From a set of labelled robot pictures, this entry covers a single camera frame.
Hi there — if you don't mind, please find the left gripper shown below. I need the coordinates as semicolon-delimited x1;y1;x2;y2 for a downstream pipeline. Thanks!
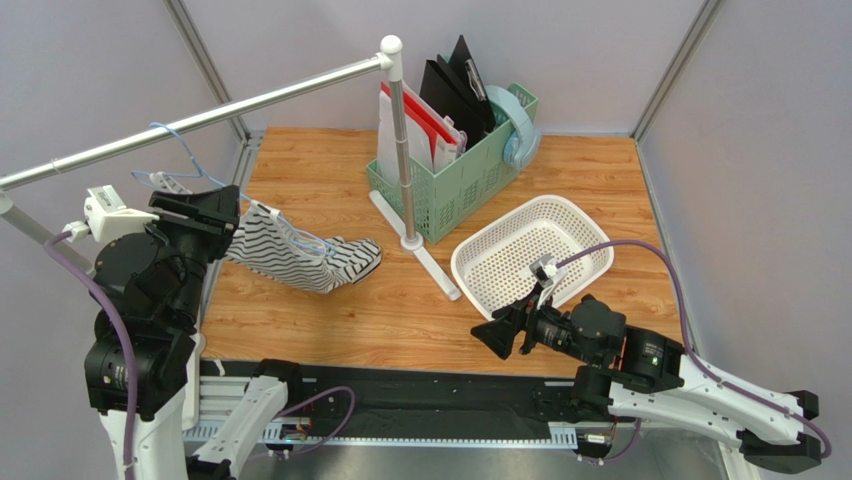
142;181;241;326

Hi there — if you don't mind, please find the black white striped tank top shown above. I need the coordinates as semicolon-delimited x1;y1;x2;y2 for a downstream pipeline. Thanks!
150;171;383;295

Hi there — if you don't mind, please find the blue wire hanger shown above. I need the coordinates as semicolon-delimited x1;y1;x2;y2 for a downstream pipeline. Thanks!
130;122;337;256

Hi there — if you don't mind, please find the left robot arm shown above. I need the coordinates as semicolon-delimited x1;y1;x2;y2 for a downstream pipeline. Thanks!
84;185;302;479

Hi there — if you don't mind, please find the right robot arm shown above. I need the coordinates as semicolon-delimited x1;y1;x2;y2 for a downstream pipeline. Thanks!
471;293;827;474

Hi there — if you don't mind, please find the white perforated plastic basket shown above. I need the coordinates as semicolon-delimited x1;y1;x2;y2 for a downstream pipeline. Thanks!
451;195;609;320

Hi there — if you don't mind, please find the green plastic file basket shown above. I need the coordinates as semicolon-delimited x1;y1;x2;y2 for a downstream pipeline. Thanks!
366;83;538;244

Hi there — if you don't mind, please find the white document folder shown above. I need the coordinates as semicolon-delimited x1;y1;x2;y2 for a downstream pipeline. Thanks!
376;83;459;185

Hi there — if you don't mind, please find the red folder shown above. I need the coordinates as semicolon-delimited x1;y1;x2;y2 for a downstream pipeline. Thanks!
403;83;466;151

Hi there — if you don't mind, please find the silver clothes rack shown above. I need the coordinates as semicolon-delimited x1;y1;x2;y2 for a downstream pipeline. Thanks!
1;35;462;301

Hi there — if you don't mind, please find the black folder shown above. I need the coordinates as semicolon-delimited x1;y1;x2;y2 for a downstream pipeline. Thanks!
419;60;487;150

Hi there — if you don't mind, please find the black clipboard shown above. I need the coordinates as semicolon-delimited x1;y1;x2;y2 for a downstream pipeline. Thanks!
436;35;496;133

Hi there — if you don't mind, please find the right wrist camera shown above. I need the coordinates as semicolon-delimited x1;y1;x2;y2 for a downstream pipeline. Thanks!
529;254;567;309

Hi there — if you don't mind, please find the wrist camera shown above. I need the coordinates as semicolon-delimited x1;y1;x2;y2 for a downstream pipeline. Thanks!
63;185;160;243
529;254;567;309

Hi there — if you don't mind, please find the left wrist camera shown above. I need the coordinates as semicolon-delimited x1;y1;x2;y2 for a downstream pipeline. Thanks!
63;185;160;243

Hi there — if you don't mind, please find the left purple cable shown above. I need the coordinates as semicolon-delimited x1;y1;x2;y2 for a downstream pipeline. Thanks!
43;230;140;480

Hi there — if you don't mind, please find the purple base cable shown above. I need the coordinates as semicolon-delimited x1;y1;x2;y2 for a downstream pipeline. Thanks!
269;386;360;456

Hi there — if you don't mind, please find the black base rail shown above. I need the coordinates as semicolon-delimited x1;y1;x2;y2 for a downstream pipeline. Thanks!
182;359;617;449

